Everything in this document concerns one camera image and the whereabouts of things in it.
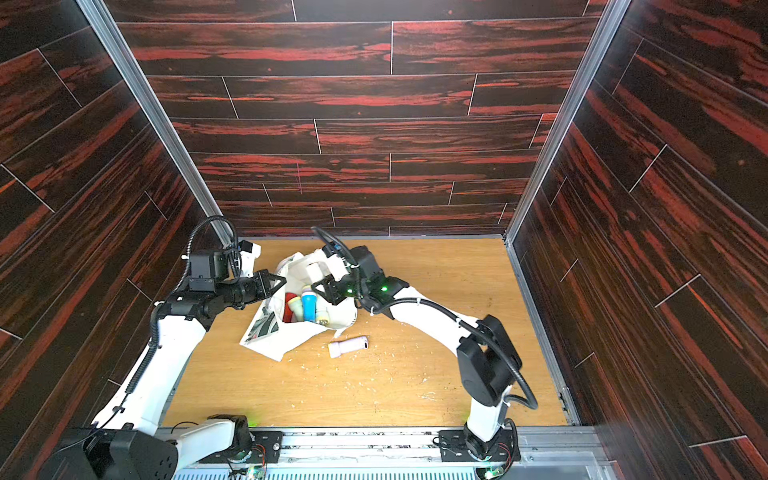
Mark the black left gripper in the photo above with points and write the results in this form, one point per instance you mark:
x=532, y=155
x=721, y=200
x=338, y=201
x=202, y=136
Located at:
x=264, y=292

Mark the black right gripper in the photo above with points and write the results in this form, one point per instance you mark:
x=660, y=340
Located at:
x=335, y=288

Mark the red flashlight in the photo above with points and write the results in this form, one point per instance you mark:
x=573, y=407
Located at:
x=287, y=313

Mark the blue flashlight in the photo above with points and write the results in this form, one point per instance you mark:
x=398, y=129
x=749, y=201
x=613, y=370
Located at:
x=309, y=304

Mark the white floral tote bag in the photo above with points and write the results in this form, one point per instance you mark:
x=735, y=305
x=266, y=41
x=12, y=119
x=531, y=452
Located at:
x=269, y=336

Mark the pale green flashlight bottom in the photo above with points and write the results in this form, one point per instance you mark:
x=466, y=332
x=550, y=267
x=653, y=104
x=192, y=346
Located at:
x=295, y=306

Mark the pale green flashlight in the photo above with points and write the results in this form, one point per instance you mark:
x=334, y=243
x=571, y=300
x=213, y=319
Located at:
x=295, y=306
x=316, y=272

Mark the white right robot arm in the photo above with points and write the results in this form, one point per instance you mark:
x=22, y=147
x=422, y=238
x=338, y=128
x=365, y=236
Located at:
x=489, y=365

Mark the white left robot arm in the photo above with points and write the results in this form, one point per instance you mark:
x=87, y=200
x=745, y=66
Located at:
x=124, y=441

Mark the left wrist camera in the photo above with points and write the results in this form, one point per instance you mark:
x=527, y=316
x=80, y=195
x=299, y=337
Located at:
x=234, y=261

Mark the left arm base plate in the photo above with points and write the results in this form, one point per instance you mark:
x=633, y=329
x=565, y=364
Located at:
x=263, y=447

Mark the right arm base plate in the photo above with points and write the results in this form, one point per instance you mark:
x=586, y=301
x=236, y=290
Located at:
x=461, y=445

